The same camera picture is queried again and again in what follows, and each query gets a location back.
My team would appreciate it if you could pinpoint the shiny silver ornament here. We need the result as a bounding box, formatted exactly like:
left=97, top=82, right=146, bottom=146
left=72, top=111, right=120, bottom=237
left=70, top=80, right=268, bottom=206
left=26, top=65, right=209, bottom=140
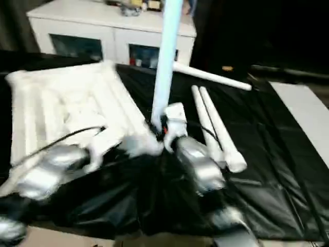
left=121, top=2, right=143, bottom=16

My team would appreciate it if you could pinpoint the white plastic table leg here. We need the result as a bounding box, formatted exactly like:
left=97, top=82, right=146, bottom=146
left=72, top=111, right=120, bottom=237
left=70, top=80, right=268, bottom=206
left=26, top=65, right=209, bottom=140
left=190, top=85, right=229, bottom=168
left=171, top=61, right=253, bottom=92
left=198, top=86, right=248, bottom=173
left=151, top=0, right=185, bottom=135

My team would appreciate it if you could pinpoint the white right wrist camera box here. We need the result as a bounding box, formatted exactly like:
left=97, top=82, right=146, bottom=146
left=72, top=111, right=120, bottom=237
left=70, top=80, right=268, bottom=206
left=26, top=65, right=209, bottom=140
left=162, top=102, right=189, bottom=140

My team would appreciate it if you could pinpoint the white plastic table top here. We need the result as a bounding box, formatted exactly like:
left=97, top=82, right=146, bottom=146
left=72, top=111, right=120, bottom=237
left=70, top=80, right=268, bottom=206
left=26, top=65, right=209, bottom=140
left=4, top=62, right=165, bottom=173

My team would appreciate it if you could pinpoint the grey curtain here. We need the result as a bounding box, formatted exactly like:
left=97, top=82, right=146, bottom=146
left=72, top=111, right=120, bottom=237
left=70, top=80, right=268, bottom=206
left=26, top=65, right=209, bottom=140
left=0, top=0, right=41, bottom=52

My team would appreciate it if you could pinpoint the white sideboard with glass doors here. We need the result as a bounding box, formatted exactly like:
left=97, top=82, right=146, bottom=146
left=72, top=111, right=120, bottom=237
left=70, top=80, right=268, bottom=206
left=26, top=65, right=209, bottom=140
left=26, top=0, right=197, bottom=68

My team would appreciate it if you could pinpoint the black mat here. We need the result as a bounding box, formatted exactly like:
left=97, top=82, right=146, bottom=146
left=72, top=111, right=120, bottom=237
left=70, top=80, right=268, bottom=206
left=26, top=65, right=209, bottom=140
left=0, top=49, right=329, bottom=242

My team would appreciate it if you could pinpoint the black cabinet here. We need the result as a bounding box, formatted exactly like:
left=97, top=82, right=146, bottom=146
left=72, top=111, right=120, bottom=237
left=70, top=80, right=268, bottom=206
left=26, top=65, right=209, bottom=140
left=190, top=0, right=329, bottom=78

